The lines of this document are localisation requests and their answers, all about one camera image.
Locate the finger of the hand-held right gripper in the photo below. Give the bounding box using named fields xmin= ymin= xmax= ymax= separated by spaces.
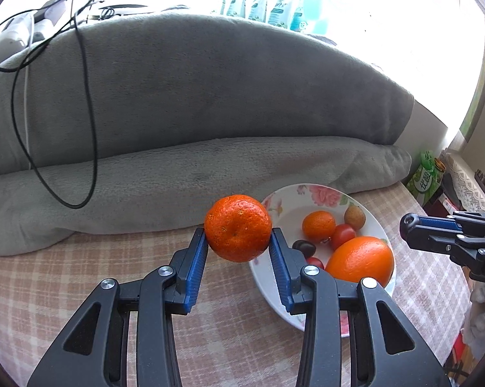
xmin=452 ymin=210 xmax=485 ymax=231
xmin=400 ymin=212 xmax=469 ymax=255

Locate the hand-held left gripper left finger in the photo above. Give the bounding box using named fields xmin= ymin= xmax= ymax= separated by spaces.
xmin=27 ymin=228 xmax=209 ymax=387

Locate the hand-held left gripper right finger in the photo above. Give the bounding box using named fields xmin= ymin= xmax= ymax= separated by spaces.
xmin=269 ymin=228 xmax=452 ymax=387

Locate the dark purple plum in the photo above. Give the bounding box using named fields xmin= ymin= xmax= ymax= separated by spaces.
xmin=292 ymin=240 xmax=317 ymax=257

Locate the large bumpy mandarin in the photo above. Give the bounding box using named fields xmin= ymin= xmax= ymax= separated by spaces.
xmin=204 ymin=194 xmax=273 ymax=263

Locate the small smooth mandarin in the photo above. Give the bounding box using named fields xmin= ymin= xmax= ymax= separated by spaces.
xmin=302 ymin=210 xmax=337 ymax=243

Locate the floral white plate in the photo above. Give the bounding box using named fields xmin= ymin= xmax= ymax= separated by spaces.
xmin=248 ymin=183 xmax=397 ymax=339

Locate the brown kiwi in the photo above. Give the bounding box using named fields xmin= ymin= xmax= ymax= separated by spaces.
xmin=343 ymin=205 xmax=366 ymax=230

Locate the red cherry tomato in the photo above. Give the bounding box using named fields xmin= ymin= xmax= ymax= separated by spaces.
xmin=330 ymin=223 xmax=357 ymax=251

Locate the person's right hand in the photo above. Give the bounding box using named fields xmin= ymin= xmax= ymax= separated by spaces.
xmin=462 ymin=281 xmax=485 ymax=357

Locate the white lace cloth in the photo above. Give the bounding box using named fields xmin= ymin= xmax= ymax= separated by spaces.
xmin=443 ymin=152 xmax=485 ymax=215

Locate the red box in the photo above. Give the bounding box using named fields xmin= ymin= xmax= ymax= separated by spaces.
xmin=432 ymin=191 xmax=461 ymax=215

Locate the green snack packet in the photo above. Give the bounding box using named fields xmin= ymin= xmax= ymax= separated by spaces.
xmin=405 ymin=151 xmax=437 ymax=207

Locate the brown lidded jar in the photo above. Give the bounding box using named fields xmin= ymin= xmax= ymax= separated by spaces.
xmin=431 ymin=159 xmax=447 ymax=188

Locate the large glossy orange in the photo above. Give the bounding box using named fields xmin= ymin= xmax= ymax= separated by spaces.
xmin=325 ymin=236 xmax=395 ymax=288

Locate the light grey folded blanket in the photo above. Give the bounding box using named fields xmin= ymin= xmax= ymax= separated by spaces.
xmin=0 ymin=136 xmax=413 ymax=255

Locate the dark grey blanket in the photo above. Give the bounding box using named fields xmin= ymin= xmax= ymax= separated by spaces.
xmin=0 ymin=10 xmax=415 ymax=178

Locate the white green printed pouch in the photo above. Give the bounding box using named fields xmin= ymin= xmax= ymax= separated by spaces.
xmin=266 ymin=0 xmax=295 ymax=28
xmin=221 ymin=0 xmax=248 ymax=19
xmin=290 ymin=0 xmax=308 ymax=33
xmin=246 ymin=0 xmax=268 ymax=22

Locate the teal bottle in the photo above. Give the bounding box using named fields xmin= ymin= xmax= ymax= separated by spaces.
xmin=302 ymin=0 xmax=332 ymax=35

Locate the white power adapter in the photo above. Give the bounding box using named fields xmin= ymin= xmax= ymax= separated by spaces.
xmin=0 ymin=0 xmax=72 ymax=51

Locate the thin black cable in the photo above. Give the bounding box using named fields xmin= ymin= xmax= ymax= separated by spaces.
xmin=444 ymin=359 xmax=470 ymax=385

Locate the long black cable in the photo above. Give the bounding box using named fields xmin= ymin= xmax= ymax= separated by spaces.
xmin=0 ymin=0 xmax=111 ymax=209

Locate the white cable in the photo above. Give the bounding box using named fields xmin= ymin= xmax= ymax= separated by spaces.
xmin=22 ymin=10 xmax=37 ymax=170

